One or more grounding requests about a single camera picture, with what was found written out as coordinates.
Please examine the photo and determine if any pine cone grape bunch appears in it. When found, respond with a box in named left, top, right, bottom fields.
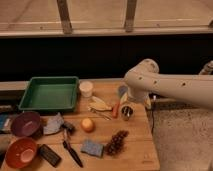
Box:
left=104, top=130, right=129, bottom=156

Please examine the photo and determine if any black handled knife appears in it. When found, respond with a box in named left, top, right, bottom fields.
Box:
left=62, top=129, right=84, bottom=168

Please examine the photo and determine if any metal fork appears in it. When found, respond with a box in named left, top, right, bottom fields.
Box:
left=88, top=107, right=111, bottom=120

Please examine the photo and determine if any white cup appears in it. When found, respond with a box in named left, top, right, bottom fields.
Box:
left=79, top=81, right=93, bottom=97

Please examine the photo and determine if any orange bowl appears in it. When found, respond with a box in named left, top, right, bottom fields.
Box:
left=5, top=137, right=38, bottom=169

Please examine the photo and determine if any blue sponge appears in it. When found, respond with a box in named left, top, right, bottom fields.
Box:
left=81, top=139, right=104, bottom=157

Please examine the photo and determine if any green plastic tray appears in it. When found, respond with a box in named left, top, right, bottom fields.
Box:
left=19, top=76, right=79, bottom=112

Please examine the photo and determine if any small dark brush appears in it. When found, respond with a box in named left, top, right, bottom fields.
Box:
left=62, top=121, right=75, bottom=134

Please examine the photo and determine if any black rectangular block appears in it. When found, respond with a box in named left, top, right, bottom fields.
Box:
left=39, top=144, right=61, bottom=167

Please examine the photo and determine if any orange fruit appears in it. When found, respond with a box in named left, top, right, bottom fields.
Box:
left=81, top=118, right=95, bottom=133

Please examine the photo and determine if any small metal can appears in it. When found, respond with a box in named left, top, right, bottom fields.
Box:
left=121, top=106, right=133, bottom=121

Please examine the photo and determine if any blue cup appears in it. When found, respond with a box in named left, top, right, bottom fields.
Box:
left=118, top=85, right=128, bottom=97

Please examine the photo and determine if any purple bowl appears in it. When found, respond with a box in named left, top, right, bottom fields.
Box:
left=11, top=111, right=41, bottom=137

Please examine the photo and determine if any grey crumpled cloth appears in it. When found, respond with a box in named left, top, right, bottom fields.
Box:
left=43, top=113, right=64, bottom=135

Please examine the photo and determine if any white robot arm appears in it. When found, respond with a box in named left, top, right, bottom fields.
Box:
left=124, top=59, right=213, bottom=110

